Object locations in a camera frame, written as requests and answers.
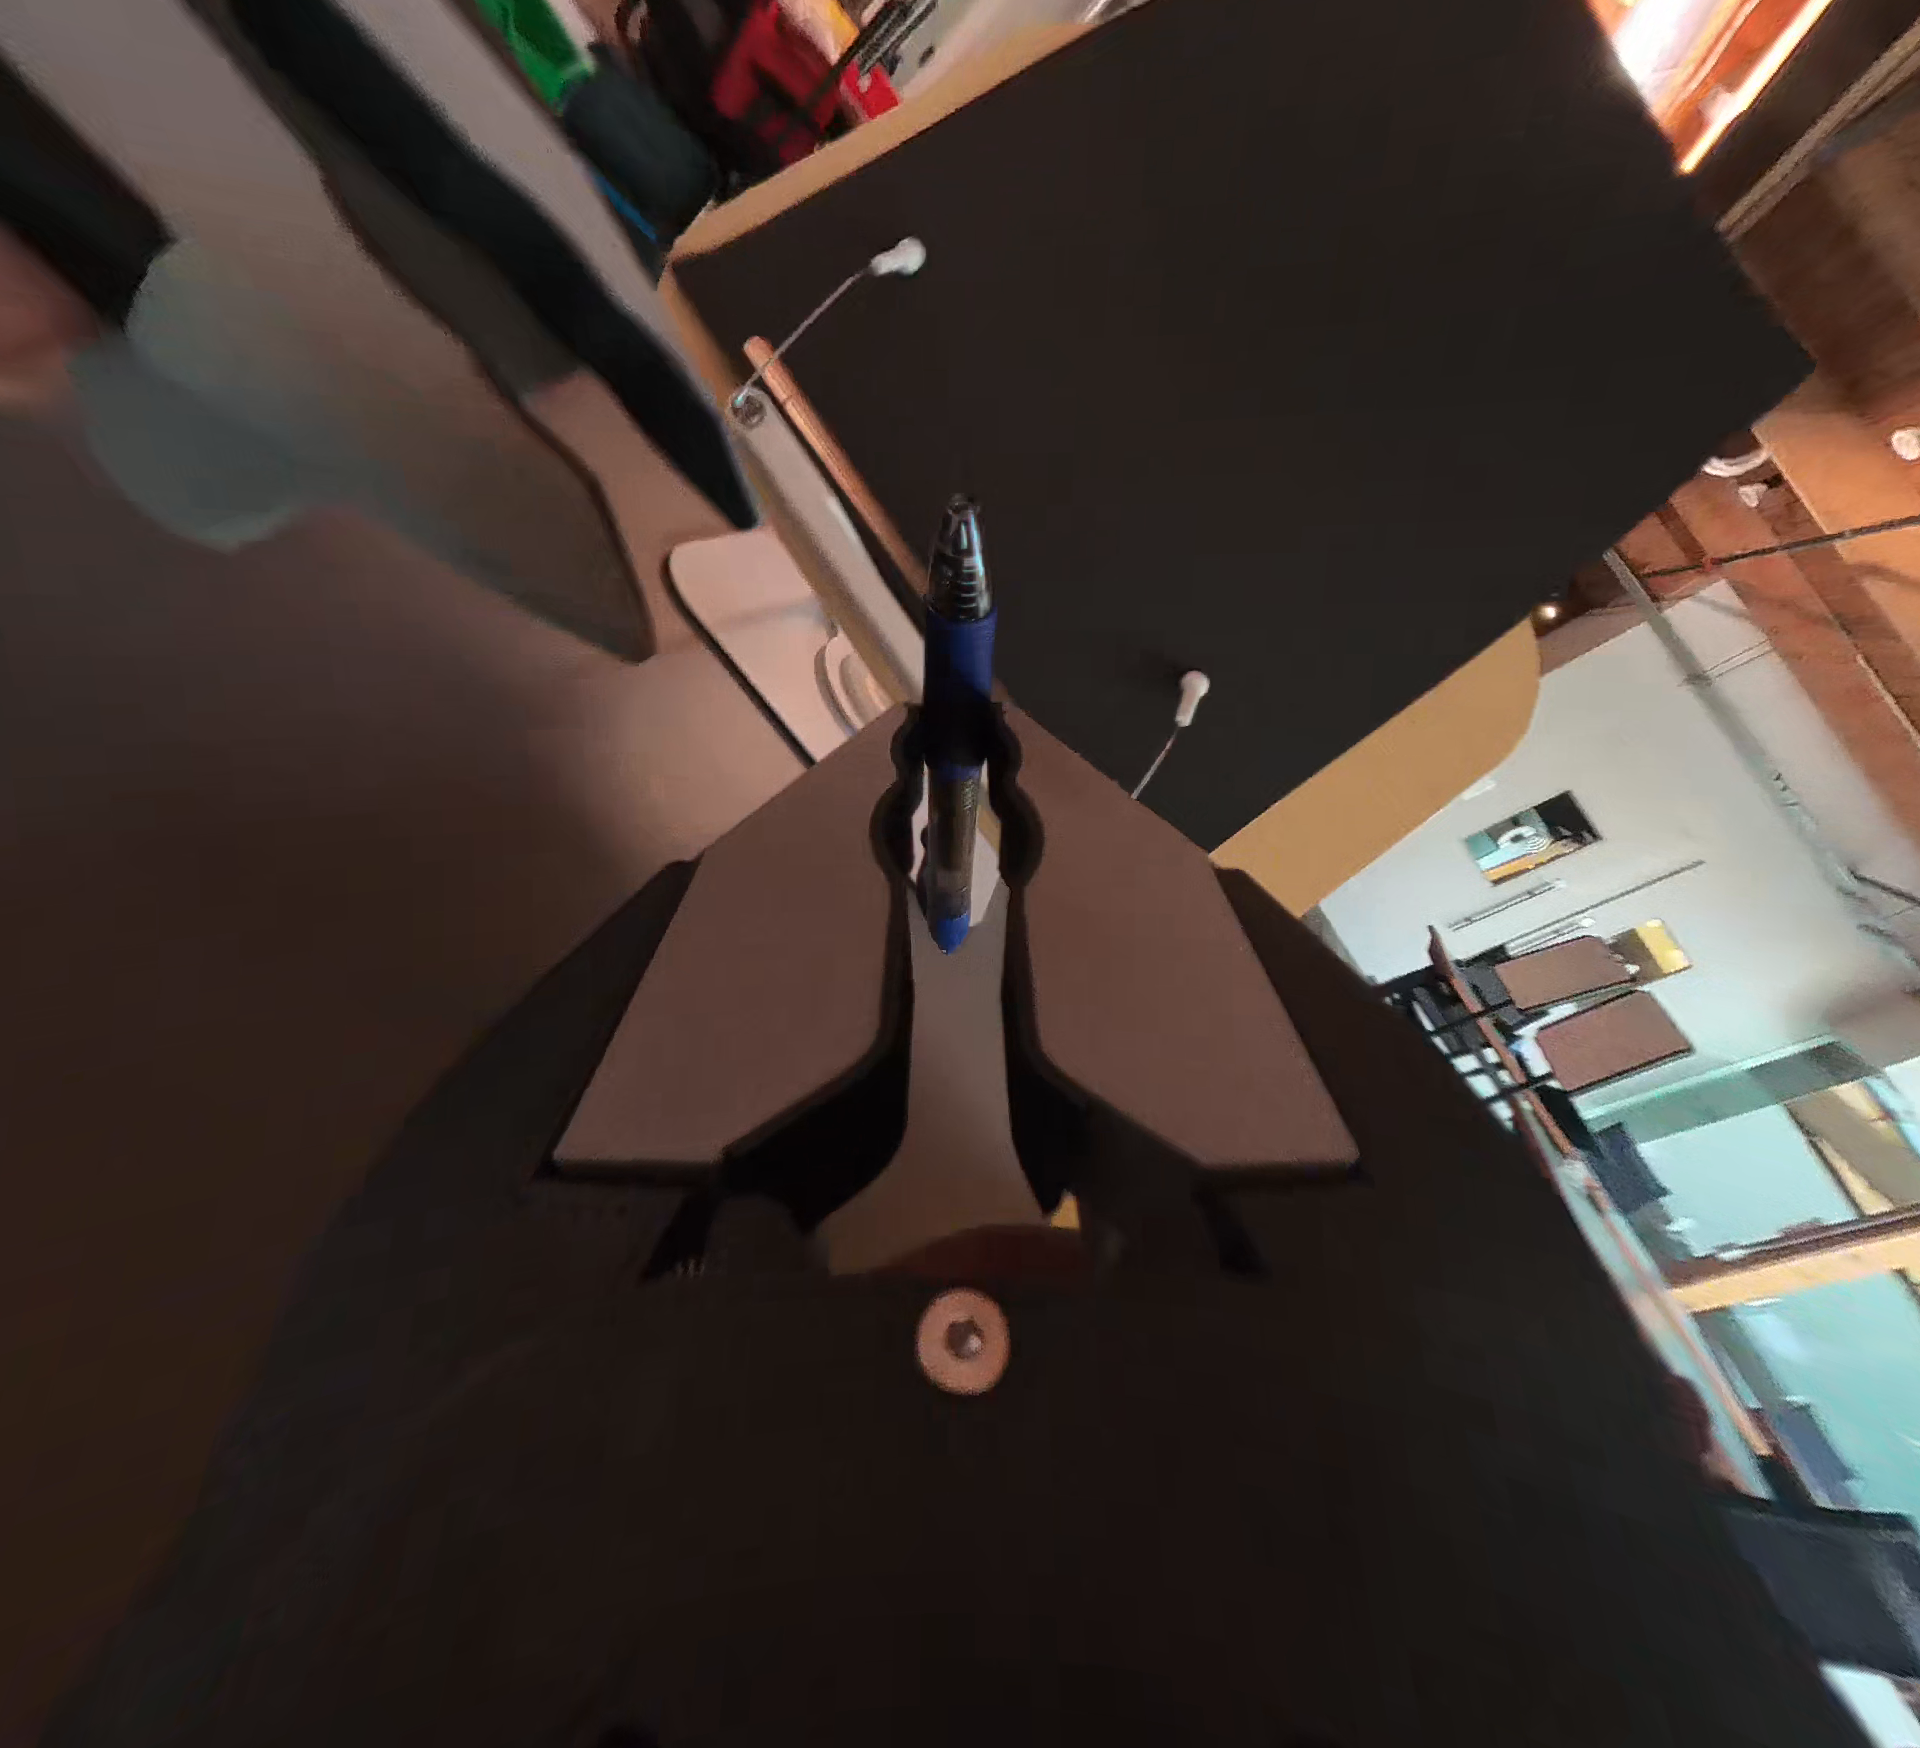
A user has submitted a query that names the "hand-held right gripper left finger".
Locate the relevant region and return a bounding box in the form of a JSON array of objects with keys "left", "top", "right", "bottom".
[{"left": 553, "top": 705, "right": 921, "bottom": 1225}]

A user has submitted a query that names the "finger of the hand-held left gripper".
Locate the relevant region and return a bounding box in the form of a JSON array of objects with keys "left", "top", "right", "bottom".
[
  {"left": 222, "top": 0, "right": 762, "bottom": 532},
  {"left": 315, "top": 143, "right": 662, "bottom": 665}
]

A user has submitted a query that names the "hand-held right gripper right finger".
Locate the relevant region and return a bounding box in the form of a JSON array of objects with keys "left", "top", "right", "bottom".
[{"left": 998, "top": 705, "right": 1362, "bottom": 1216}]

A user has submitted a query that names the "blue pen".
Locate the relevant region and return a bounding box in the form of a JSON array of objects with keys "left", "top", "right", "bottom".
[{"left": 916, "top": 496, "right": 1001, "bottom": 958}]

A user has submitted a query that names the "red object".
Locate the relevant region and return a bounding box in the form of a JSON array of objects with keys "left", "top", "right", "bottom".
[{"left": 712, "top": 0, "right": 905, "bottom": 169}]

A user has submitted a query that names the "person's left hand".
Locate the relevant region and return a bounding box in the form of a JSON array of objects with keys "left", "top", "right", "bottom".
[{"left": 0, "top": 225, "right": 77, "bottom": 418}]

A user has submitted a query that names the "brown table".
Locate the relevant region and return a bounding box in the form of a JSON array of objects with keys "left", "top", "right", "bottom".
[
  {"left": 1536, "top": 991, "right": 1700, "bottom": 1094},
  {"left": 1489, "top": 939, "right": 1640, "bottom": 1018}
]

